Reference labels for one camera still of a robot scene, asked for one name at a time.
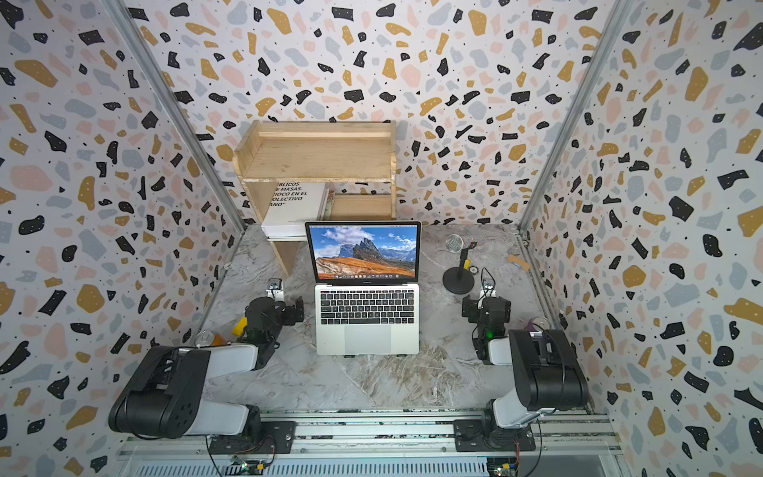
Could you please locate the silver laptop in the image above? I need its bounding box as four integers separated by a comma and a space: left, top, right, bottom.
305, 221, 422, 356

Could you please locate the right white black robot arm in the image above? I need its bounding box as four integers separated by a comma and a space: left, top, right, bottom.
454, 296, 589, 451

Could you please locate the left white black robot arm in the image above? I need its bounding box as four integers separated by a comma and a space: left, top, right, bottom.
107, 296, 304, 443

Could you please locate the yellow block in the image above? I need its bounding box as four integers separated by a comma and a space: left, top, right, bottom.
232, 316, 248, 338

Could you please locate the purple soda can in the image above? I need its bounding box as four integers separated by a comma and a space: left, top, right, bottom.
526, 316, 554, 332

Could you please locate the tan wooden piece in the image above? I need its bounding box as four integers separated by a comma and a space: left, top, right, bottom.
507, 254, 531, 271

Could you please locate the orange soda can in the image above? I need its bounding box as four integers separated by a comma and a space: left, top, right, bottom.
194, 330, 228, 348

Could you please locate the white book black text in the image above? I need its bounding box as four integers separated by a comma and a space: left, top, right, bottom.
261, 182, 329, 242

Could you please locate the wooden shelf unit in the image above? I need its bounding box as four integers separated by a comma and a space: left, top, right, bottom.
232, 120, 399, 277

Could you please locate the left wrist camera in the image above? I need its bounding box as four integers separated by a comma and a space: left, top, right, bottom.
266, 278, 284, 301

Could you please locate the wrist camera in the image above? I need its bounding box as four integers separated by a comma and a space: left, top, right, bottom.
266, 278, 284, 301
481, 277, 497, 298

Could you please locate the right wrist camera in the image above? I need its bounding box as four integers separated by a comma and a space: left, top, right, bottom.
481, 277, 497, 298

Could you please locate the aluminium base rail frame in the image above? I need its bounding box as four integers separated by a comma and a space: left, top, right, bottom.
116, 409, 630, 476

